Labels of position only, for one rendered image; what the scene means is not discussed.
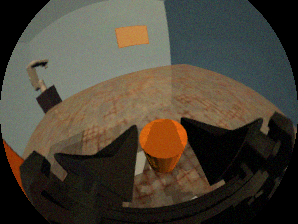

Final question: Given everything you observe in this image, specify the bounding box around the orange knob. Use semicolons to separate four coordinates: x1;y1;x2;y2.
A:
140;119;188;173

